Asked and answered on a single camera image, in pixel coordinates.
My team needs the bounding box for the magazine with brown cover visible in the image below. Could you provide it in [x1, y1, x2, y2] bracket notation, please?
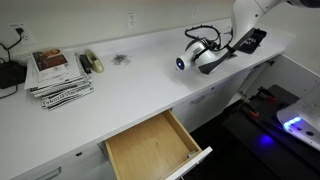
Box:
[30, 48, 70, 83]

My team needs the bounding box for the black power cord with plug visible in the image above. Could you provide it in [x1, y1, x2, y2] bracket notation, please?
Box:
[0, 28, 25, 64]

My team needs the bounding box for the white wall outlet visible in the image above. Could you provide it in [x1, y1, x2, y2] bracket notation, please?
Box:
[8, 21, 34, 47]
[126, 10, 137, 30]

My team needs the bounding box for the black box device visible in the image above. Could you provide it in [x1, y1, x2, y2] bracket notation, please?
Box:
[0, 60, 28, 90]

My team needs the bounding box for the white closed drawer front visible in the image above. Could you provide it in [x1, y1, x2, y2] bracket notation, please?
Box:
[171, 83, 222, 134]

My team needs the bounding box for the black landfill only sign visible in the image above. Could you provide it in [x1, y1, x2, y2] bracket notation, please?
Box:
[238, 28, 268, 55]

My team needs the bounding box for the open wooden drawer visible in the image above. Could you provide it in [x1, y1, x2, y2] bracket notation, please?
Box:
[103, 109, 213, 180]

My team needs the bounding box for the thin black cable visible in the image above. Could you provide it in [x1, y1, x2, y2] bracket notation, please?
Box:
[0, 83, 19, 100]

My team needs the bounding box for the black stapler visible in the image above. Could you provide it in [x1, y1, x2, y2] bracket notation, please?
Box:
[79, 54, 93, 75]

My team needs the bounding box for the stack of white magazines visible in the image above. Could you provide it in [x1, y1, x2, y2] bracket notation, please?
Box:
[24, 49, 93, 98]

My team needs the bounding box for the magazine with black-white lettering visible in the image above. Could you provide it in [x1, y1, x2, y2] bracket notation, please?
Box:
[40, 83, 95, 112]

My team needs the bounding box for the pile of silver paper clips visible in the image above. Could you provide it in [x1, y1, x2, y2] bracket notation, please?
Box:
[111, 53, 132, 66]

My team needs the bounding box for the white robot base blue light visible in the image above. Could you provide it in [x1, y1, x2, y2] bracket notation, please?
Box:
[276, 84, 320, 152]

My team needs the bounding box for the black mounting platform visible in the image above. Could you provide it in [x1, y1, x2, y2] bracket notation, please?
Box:
[221, 83, 320, 180]

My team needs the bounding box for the orange-handled black clamp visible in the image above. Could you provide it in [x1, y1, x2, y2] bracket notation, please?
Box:
[240, 99, 261, 119]
[257, 85, 278, 103]

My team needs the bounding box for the black cable bundle on arm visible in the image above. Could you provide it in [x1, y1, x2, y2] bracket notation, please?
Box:
[184, 25, 234, 53]

